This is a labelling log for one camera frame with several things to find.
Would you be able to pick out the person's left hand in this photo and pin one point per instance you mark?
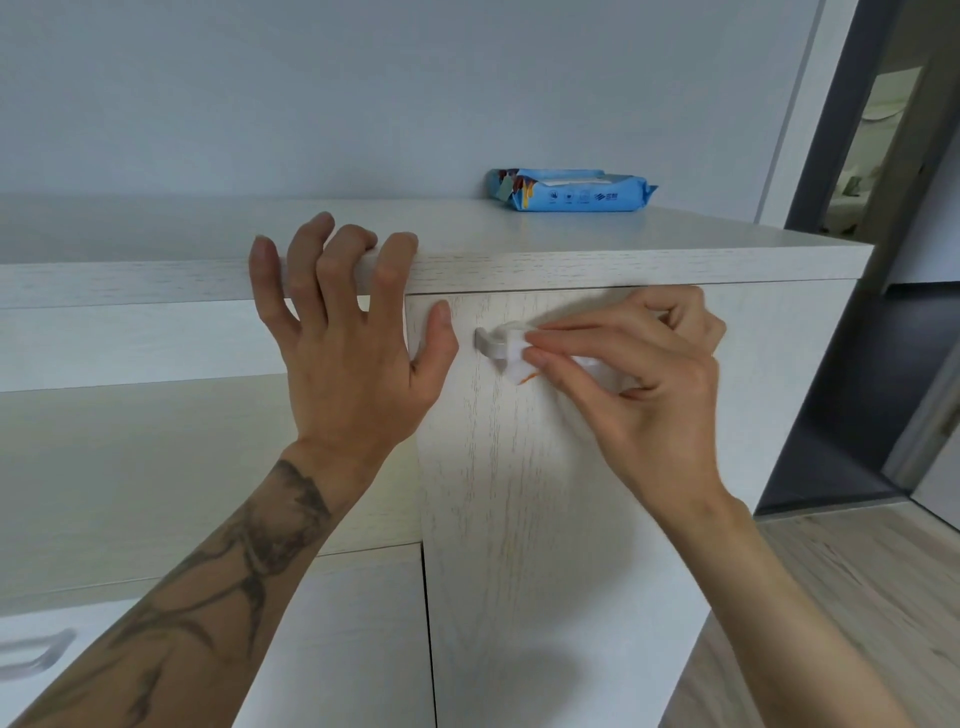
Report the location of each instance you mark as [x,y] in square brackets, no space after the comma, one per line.
[345,375]

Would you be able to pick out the person's right hand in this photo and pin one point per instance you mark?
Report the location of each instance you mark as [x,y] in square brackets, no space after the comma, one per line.
[660,420]

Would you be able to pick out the white stained wipe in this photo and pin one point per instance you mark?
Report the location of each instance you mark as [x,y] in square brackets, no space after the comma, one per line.
[517,364]

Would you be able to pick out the white wooden cabinet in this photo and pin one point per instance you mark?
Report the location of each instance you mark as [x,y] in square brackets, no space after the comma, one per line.
[600,232]

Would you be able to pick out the blue wipes pack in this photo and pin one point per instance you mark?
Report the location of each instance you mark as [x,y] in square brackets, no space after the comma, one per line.
[577,195]

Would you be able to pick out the person's left forearm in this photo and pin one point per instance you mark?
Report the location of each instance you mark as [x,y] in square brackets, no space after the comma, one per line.
[187,615]

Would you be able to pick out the white cabinet door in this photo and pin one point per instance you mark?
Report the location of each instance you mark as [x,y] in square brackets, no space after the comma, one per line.
[525,525]

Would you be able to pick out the white door frame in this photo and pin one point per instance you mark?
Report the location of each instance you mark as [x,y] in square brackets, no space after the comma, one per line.
[802,112]

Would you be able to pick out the dark grey door frame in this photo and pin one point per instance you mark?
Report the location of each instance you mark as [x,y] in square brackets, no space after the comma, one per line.
[847,75]

